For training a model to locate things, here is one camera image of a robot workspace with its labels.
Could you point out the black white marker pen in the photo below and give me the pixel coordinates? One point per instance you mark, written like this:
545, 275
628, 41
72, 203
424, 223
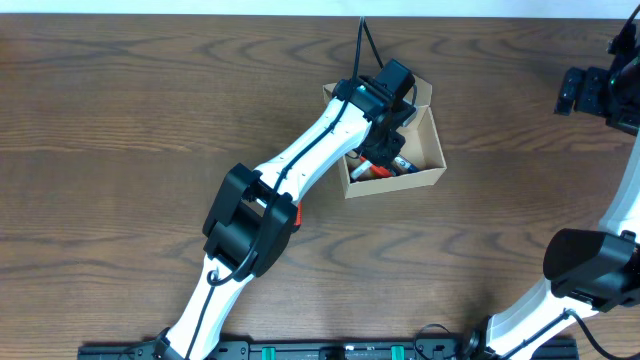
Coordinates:
358, 171

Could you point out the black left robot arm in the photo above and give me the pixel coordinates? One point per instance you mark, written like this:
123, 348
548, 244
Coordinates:
255, 210

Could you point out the blue capped white marker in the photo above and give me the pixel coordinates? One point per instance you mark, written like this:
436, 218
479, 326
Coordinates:
405, 165

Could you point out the red black utility knife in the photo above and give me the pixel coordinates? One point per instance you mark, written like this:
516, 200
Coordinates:
380, 172

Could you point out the orange utility knife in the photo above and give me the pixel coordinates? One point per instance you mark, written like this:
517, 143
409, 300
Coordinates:
298, 220

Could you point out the cardboard box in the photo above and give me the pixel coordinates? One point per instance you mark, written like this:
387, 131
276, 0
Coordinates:
422, 149

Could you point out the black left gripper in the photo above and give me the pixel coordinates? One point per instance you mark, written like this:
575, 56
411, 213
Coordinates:
382, 148

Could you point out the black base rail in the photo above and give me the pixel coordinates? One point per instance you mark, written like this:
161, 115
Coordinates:
432, 348

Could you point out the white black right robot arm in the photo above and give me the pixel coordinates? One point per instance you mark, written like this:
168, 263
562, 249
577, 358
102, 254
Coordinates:
585, 272

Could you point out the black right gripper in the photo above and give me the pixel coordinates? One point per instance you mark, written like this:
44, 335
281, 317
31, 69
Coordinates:
571, 91

